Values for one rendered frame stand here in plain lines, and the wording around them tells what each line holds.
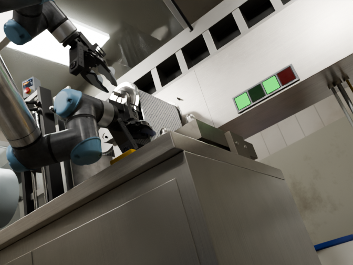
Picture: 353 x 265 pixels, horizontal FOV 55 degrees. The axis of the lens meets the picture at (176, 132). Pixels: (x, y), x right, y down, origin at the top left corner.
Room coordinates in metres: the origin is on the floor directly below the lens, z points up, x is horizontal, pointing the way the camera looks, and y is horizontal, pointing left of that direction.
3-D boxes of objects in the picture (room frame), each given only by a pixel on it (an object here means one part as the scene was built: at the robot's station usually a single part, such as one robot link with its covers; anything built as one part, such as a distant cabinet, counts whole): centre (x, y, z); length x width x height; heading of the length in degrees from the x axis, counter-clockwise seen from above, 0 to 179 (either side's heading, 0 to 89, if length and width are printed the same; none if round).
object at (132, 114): (0.89, 0.15, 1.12); 0.12 x 0.08 x 0.09; 151
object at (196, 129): (1.07, -0.09, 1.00); 0.40 x 0.16 x 0.06; 151
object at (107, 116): (0.82, 0.19, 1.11); 0.08 x 0.05 x 0.08; 61
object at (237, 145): (1.04, -0.18, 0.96); 0.10 x 0.03 x 0.11; 151
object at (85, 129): (0.75, 0.24, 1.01); 0.11 x 0.08 x 0.11; 94
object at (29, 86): (1.31, 0.61, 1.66); 0.07 x 0.07 x 0.10; 77
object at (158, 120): (1.10, 0.03, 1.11); 0.23 x 0.01 x 0.18; 151
